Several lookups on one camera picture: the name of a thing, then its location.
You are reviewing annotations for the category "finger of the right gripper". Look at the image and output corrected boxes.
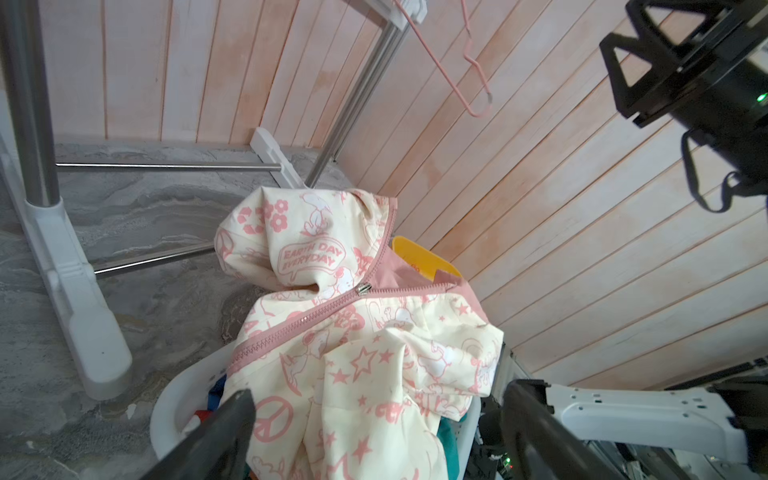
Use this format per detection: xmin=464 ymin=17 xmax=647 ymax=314
xmin=600 ymin=33 xmax=690 ymax=119

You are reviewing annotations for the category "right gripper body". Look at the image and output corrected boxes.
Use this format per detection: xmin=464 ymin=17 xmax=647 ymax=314
xmin=623 ymin=1 xmax=767 ymax=174

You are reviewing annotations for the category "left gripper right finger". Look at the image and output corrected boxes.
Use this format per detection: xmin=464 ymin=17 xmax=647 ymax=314
xmin=501 ymin=379 xmax=623 ymax=479

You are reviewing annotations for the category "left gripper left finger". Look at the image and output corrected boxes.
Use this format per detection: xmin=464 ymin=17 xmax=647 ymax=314
xmin=143 ymin=389 xmax=256 ymax=480

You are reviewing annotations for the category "blue red white jacket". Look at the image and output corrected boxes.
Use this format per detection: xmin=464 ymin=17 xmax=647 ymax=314
xmin=194 ymin=375 xmax=227 ymax=422

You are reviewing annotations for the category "green jacket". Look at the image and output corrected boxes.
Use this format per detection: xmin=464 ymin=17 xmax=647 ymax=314
xmin=437 ymin=418 xmax=461 ymax=480

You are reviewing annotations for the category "cream pink print jacket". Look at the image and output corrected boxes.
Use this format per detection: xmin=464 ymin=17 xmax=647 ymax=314
xmin=215 ymin=187 xmax=503 ymax=479

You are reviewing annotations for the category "pink hanger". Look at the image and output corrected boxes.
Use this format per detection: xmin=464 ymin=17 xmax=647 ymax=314
xmin=391 ymin=1 xmax=494 ymax=119

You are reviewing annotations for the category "white plastic laundry basket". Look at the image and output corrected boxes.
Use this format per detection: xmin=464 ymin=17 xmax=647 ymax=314
xmin=149 ymin=343 xmax=481 ymax=479

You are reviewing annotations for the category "white clothes rack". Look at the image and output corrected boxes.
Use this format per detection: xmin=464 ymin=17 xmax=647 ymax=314
xmin=1 ymin=1 xmax=428 ymax=401

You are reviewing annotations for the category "yellow plastic tray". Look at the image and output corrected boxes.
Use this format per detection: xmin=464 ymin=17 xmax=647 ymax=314
xmin=392 ymin=236 xmax=461 ymax=280

